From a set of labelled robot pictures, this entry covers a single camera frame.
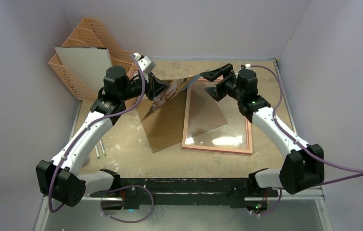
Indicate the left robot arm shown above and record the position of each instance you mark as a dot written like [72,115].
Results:
[59,179]

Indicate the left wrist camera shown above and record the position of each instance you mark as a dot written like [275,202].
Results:
[145,63]

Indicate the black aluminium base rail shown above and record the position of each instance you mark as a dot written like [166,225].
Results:
[231,192]

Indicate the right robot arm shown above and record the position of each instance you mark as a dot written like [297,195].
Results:
[303,165]

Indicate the brown cardboard backing board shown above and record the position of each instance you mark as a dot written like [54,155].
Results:
[164,128]

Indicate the pink picture frame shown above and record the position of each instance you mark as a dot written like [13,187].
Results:
[233,138]

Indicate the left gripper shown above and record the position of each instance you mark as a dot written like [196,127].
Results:
[154,86]

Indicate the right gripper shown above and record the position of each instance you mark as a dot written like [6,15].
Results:
[222,82]

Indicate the white binder in organizer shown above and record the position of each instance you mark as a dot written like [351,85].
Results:
[88,64]

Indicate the orange plastic file organizer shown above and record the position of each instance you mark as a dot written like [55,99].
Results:
[90,32]

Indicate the landscape photo print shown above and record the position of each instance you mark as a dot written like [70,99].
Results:
[176,86]

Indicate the green marker pen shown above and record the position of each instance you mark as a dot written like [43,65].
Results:
[102,148]
[97,152]

